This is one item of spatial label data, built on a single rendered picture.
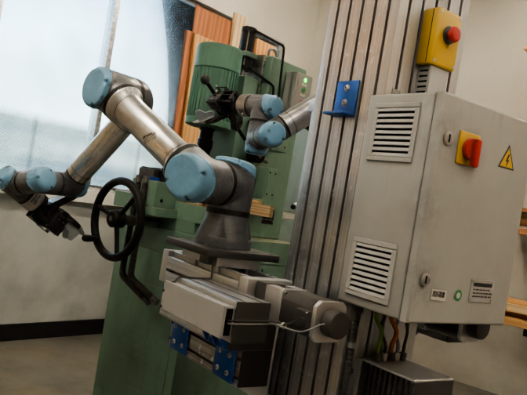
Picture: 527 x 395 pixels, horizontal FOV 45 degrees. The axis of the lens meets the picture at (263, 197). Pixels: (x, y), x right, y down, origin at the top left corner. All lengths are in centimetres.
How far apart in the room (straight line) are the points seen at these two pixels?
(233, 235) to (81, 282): 229
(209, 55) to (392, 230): 126
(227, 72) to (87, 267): 182
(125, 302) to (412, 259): 138
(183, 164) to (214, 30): 281
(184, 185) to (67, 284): 232
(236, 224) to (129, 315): 90
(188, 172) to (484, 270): 71
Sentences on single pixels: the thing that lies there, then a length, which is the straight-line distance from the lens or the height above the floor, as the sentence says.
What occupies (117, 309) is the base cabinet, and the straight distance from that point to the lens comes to 247.
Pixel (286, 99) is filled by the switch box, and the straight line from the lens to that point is 254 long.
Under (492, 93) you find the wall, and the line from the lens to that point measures 444.
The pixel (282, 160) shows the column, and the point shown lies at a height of 113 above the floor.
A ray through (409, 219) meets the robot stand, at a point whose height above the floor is 97.
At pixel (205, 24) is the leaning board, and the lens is 422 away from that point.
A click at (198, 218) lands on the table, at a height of 86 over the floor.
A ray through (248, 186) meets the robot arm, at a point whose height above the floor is 98.
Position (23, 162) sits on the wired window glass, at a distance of 358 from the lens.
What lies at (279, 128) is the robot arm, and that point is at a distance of 184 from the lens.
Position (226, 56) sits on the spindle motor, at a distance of 238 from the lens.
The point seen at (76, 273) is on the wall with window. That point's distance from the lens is 379.
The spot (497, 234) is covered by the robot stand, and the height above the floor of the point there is 97.
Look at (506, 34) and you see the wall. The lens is 452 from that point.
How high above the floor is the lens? 96
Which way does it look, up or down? level
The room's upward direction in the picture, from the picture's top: 9 degrees clockwise
